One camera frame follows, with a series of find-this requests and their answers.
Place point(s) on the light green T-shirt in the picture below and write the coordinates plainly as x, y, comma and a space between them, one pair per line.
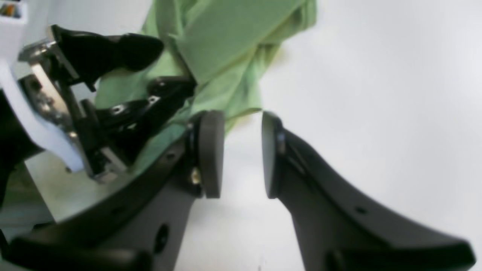
226, 45

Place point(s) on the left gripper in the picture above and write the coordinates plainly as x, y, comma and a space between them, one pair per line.
103, 142

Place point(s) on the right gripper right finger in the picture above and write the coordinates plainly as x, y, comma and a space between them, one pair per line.
338, 227

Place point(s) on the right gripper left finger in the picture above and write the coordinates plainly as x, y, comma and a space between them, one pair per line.
140, 227

